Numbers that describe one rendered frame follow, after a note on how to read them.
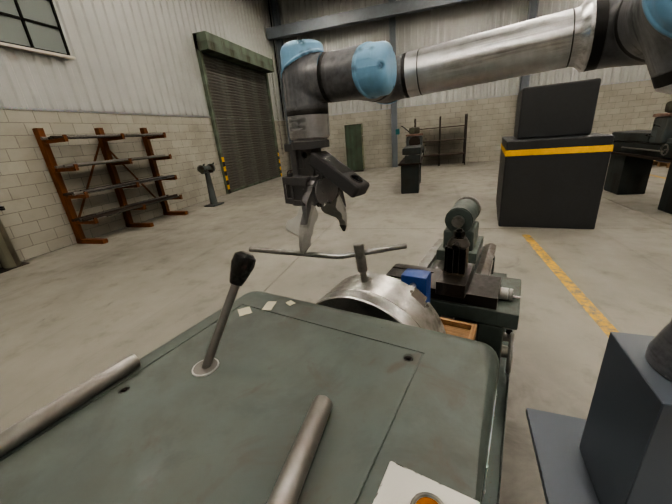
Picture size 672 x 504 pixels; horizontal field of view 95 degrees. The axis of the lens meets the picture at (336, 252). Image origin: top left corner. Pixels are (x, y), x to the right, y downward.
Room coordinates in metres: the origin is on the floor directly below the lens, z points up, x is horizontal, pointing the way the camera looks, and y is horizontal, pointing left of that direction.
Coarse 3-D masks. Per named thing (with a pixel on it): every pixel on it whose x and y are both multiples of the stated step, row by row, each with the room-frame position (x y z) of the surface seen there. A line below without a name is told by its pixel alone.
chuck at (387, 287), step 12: (360, 276) 0.64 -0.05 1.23; (372, 276) 0.63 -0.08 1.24; (384, 276) 0.62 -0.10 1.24; (336, 288) 0.62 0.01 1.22; (348, 288) 0.59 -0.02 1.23; (360, 288) 0.58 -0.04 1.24; (372, 288) 0.57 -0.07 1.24; (384, 288) 0.57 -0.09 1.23; (396, 288) 0.58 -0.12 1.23; (408, 288) 0.59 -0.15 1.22; (396, 300) 0.54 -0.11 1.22; (408, 300) 0.55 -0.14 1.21; (408, 312) 0.52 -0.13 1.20; (420, 312) 0.54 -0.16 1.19; (432, 312) 0.56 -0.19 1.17; (420, 324) 0.51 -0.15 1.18; (432, 324) 0.53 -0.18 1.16
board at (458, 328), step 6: (444, 318) 0.93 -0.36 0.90; (444, 324) 0.92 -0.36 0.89; (450, 324) 0.91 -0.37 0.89; (456, 324) 0.90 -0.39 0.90; (462, 324) 0.89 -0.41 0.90; (468, 324) 0.88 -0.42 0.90; (474, 324) 0.88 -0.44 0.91; (450, 330) 0.88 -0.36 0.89; (456, 330) 0.88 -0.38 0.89; (462, 330) 0.88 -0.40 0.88; (468, 330) 0.87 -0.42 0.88; (474, 330) 0.84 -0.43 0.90; (462, 336) 0.85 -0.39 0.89; (468, 336) 0.84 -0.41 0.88; (474, 336) 0.83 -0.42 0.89
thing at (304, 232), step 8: (312, 208) 0.56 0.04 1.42; (296, 216) 0.58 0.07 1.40; (312, 216) 0.56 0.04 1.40; (288, 224) 0.58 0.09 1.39; (296, 224) 0.57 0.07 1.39; (312, 224) 0.56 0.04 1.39; (296, 232) 0.56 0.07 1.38; (304, 232) 0.54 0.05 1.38; (312, 232) 0.56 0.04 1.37; (304, 240) 0.54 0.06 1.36; (304, 248) 0.54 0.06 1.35
